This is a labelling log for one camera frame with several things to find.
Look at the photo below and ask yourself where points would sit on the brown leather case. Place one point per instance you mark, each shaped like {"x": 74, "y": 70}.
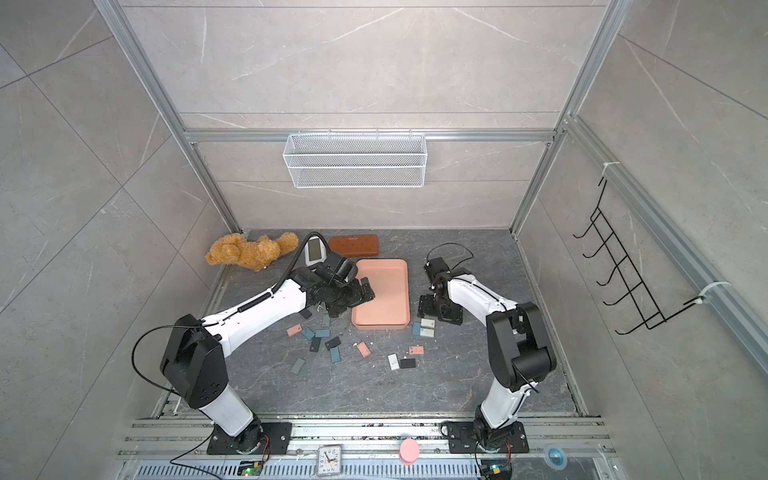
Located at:
{"x": 355, "y": 246}

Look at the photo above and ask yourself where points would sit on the blue tape roll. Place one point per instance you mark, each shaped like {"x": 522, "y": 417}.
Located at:
{"x": 555, "y": 457}

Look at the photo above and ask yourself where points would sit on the white eraser front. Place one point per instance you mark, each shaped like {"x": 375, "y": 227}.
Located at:
{"x": 393, "y": 361}

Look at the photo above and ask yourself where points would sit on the pink eraser left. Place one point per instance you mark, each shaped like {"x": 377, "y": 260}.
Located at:
{"x": 294, "y": 330}

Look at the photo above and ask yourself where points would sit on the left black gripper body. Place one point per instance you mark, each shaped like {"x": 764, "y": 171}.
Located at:
{"x": 346, "y": 296}

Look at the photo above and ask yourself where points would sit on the pink eraser centre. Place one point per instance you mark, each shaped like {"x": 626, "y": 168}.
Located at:
{"x": 363, "y": 349}

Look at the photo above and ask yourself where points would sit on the pink storage tray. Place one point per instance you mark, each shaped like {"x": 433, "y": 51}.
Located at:
{"x": 390, "y": 308}

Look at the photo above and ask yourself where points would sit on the pink round cap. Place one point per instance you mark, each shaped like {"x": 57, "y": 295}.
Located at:
{"x": 409, "y": 451}

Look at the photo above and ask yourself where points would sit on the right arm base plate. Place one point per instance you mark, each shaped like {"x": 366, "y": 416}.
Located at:
{"x": 471, "y": 437}

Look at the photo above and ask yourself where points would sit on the black wire hook rack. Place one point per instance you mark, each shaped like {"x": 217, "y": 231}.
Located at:
{"x": 626, "y": 272}

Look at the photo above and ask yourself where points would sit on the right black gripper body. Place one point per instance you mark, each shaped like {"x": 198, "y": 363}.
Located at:
{"x": 444, "y": 311}

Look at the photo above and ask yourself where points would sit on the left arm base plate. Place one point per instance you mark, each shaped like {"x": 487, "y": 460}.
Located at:
{"x": 270, "y": 437}

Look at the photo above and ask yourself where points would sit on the small analog clock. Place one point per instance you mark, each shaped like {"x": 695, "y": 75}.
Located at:
{"x": 329, "y": 461}

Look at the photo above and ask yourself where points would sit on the grey eraser front left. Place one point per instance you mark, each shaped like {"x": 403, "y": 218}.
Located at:
{"x": 297, "y": 366}

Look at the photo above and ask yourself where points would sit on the brown teddy bear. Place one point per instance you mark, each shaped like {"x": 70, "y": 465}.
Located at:
{"x": 235, "y": 249}

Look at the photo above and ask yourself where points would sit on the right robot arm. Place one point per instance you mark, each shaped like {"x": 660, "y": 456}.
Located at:
{"x": 520, "y": 352}

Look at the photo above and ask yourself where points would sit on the white digital clock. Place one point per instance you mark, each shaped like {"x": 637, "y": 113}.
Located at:
{"x": 315, "y": 251}

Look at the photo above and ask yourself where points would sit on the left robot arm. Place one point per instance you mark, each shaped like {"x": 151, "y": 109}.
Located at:
{"x": 194, "y": 360}

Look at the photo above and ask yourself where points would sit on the white wire mesh basket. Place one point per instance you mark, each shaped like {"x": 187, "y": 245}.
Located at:
{"x": 356, "y": 160}

